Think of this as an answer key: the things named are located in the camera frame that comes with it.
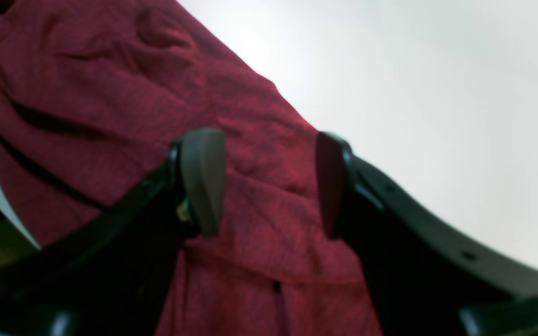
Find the dark red t-shirt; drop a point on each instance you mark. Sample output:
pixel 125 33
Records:
pixel 92 92

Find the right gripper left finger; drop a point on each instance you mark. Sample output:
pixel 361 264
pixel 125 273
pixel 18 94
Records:
pixel 111 276

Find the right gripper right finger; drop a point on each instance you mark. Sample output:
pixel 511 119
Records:
pixel 425 277

